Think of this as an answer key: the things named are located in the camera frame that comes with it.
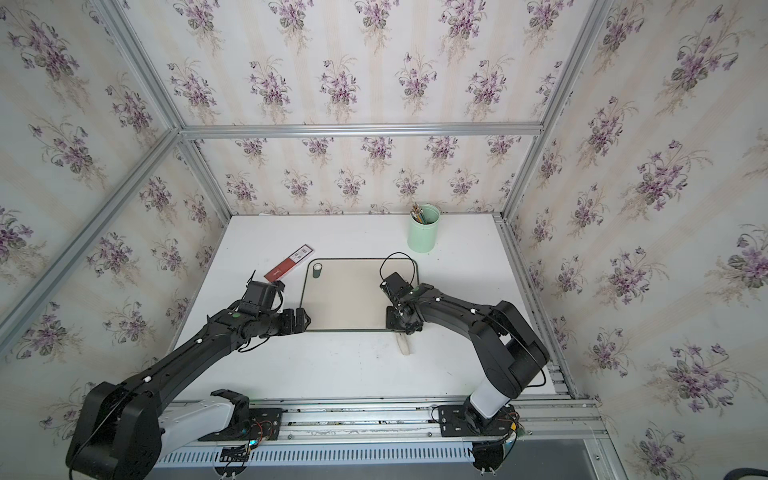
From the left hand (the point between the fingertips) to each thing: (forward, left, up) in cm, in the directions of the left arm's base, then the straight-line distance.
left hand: (300, 323), depth 85 cm
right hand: (0, -28, -4) cm, 28 cm away
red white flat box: (+25, +10, -5) cm, 27 cm away
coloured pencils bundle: (+33, -35, +12) cm, 50 cm away
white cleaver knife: (-5, -29, -2) cm, 30 cm away
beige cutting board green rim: (+13, -11, -6) cm, 18 cm away
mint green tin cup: (+30, -38, +8) cm, 49 cm away
